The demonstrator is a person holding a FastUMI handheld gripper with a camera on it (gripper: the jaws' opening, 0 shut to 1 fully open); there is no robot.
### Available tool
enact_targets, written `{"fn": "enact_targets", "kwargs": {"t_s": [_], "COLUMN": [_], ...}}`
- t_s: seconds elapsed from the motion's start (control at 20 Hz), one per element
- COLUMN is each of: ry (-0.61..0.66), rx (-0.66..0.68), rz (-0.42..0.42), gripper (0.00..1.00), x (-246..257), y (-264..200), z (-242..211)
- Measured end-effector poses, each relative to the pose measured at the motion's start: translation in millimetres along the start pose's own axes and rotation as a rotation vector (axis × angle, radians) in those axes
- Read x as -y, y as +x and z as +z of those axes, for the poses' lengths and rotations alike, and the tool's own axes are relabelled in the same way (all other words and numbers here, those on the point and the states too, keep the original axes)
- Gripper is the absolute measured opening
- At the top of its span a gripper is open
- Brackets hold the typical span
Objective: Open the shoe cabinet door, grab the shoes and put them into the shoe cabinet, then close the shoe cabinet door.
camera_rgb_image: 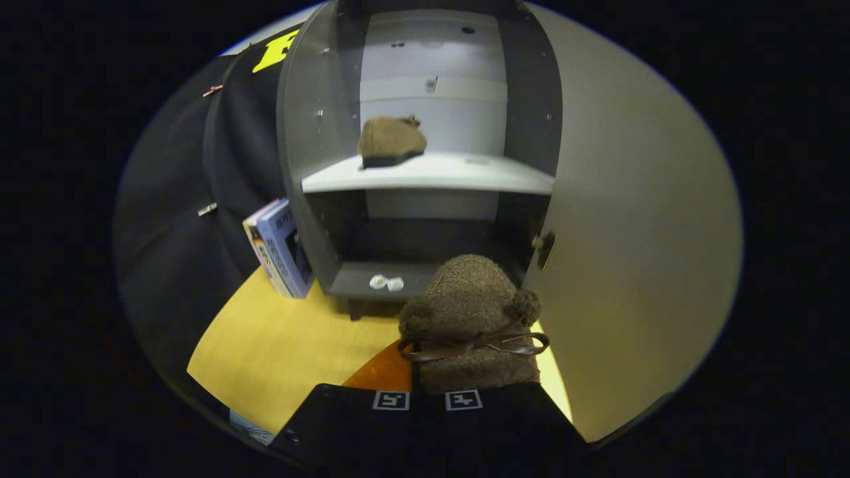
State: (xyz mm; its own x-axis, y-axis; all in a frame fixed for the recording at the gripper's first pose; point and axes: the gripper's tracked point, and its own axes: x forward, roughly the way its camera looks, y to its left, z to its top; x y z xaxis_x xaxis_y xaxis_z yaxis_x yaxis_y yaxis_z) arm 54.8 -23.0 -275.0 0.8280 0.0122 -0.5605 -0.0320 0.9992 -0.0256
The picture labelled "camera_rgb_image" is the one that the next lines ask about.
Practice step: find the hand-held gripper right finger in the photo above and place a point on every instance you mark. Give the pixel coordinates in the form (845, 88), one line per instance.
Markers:
(498, 425)

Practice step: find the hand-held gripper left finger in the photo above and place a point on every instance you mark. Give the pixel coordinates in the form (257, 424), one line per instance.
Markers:
(345, 425)

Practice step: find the brown fuzzy shoe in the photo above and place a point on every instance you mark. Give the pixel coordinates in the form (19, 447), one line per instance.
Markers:
(471, 299)
(390, 139)

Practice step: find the beige shoe cabinet door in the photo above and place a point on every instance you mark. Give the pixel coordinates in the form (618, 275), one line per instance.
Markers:
(637, 232)

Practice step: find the grey shoe cabinet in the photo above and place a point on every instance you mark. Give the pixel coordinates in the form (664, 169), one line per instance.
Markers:
(319, 133)

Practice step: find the small white packet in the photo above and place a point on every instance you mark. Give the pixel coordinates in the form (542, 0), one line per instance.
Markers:
(396, 284)
(378, 282)

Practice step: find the blue cover book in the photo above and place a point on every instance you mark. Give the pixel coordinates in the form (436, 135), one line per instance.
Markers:
(285, 245)

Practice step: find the white cover book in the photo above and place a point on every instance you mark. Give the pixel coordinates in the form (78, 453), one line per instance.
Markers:
(255, 245)

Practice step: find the silver clip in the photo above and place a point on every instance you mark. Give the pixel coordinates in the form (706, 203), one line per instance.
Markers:
(207, 210)

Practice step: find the black backdrop cloth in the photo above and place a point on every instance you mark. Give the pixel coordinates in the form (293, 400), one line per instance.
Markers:
(172, 232)

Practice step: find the pink clip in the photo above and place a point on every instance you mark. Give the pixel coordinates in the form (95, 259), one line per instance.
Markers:
(212, 89)

